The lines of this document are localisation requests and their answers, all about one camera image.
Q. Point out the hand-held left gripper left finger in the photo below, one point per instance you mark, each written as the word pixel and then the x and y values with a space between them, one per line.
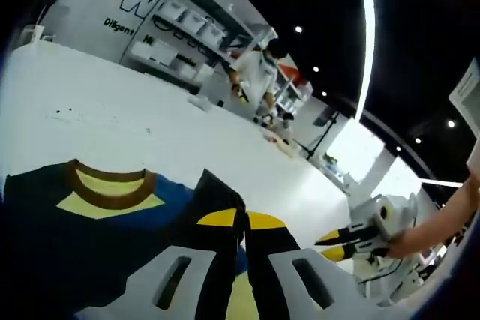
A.
pixel 150 290

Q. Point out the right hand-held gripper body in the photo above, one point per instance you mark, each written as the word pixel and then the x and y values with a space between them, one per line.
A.
pixel 397 215

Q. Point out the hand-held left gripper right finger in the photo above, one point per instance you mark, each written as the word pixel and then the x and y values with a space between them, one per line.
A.
pixel 285 290

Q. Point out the yellow blue black garment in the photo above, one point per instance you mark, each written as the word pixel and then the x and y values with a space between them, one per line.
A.
pixel 37 222

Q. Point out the person's right hand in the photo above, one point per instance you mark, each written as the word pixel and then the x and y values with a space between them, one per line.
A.
pixel 405 245

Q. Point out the black tripod stand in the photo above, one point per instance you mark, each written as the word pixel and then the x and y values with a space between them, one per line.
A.
pixel 322 133

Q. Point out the white shelf unit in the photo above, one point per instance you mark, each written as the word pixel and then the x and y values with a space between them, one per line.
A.
pixel 296 91

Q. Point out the small white cloth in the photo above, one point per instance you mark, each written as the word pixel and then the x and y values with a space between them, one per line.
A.
pixel 198 102

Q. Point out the white ceiling light strip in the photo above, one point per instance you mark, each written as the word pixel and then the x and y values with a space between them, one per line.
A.
pixel 369 16

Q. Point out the grey metal shelf rack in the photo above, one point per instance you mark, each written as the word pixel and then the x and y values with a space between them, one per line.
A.
pixel 129 42

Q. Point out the group of white storage bins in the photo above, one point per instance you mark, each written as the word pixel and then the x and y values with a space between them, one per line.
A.
pixel 191 20

